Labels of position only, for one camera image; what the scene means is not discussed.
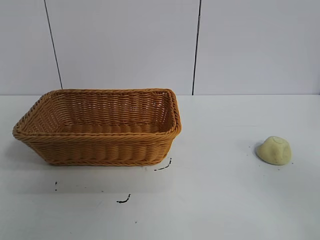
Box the pale yellow egg yolk pastry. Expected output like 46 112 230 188
255 135 293 166

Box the brown woven wicker basket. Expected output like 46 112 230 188
12 87 183 167

